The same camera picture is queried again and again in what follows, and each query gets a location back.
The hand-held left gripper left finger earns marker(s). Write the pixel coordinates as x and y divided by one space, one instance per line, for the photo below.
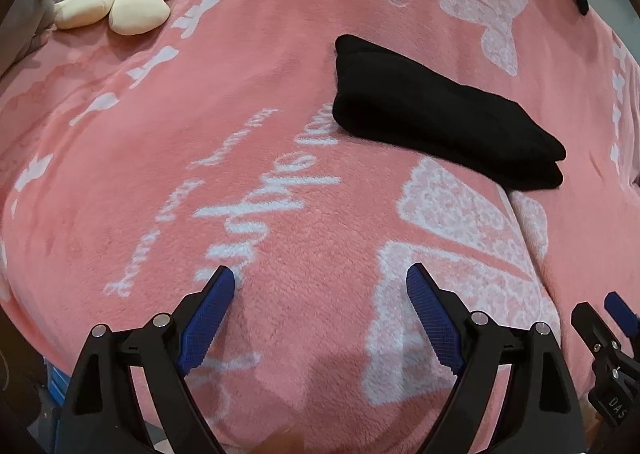
207 319

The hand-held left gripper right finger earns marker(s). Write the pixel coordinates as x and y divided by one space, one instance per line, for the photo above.
432 324

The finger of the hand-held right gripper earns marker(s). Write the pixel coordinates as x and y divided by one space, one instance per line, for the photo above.
620 311
595 334

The black pants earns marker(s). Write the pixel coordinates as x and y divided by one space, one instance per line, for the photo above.
425 109

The pink printed blanket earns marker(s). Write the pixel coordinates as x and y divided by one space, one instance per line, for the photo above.
250 84

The grey cushion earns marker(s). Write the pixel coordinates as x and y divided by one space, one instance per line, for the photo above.
30 19

